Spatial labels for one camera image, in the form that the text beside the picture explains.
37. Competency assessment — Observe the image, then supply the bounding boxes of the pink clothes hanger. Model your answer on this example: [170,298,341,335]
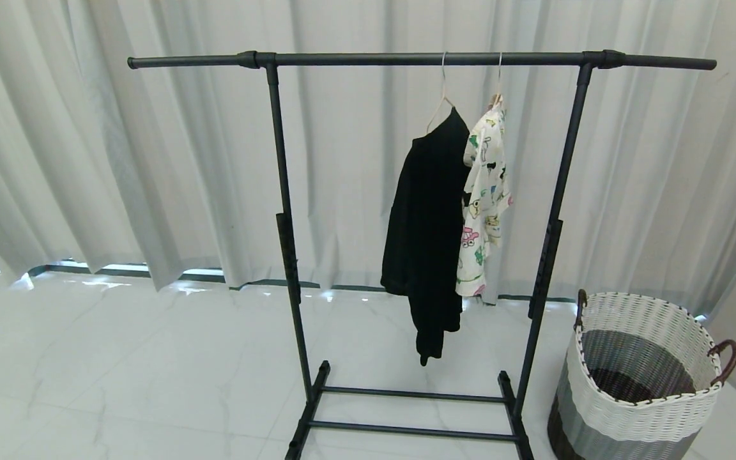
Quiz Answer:
[488,52,506,111]
[425,52,457,135]

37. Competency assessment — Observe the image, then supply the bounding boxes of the black clothes rack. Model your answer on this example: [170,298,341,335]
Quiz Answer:
[126,49,718,460]

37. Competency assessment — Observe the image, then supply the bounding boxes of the black garment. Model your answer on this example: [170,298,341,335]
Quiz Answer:
[379,107,472,367]

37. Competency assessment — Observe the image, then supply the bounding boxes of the cream printed shorts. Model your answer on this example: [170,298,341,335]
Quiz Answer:
[456,101,514,298]

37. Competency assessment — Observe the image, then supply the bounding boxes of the white curtain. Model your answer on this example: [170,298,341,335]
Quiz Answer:
[0,0,736,317]

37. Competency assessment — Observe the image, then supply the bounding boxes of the white laundry basket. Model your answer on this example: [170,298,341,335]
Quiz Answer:
[547,289,736,460]

